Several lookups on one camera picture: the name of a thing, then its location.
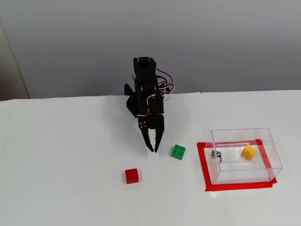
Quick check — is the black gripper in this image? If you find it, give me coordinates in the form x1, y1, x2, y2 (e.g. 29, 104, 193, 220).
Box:
137, 94, 166, 153

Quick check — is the beige board panel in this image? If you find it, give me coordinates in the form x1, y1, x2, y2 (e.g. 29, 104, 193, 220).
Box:
0, 21, 31, 102

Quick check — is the yellow lego brick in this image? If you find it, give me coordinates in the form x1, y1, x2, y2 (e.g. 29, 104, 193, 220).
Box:
241, 145, 258, 161

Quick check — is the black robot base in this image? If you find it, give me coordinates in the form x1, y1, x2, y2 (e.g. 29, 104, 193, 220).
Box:
124, 83, 140, 118

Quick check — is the red lego brick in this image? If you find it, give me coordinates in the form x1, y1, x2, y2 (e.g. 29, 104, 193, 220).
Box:
124, 168, 143, 185

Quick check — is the red white black servo cable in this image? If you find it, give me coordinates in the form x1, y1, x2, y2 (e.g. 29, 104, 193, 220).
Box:
156, 68, 175, 101
136, 93, 157, 118

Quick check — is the transparent plastic box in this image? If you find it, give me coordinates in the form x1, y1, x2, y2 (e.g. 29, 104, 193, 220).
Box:
205, 128, 284, 186

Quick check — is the red tape frame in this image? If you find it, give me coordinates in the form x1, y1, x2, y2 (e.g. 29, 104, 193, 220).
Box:
196, 139, 277, 193

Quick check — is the silver metal box lock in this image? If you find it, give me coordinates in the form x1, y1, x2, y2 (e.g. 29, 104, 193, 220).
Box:
211, 150, 223, 164

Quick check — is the green lego brick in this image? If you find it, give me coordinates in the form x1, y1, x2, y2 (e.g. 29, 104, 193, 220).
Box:
171, 144, 187, 161

